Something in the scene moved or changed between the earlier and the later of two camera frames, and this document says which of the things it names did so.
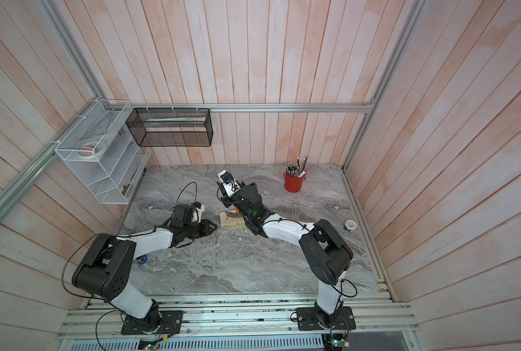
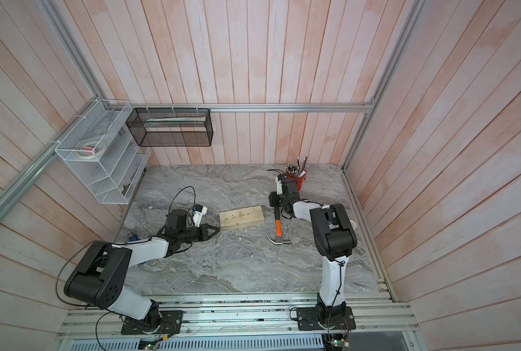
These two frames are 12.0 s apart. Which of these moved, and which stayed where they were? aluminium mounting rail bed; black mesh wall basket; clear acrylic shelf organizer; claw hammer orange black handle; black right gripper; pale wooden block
Moved: claw hammer orange black handle; black right gripper
Stayed: aluminium mounting rail bed; pale wooden block; black mesh wall basket; clear acrylic shelf organizer
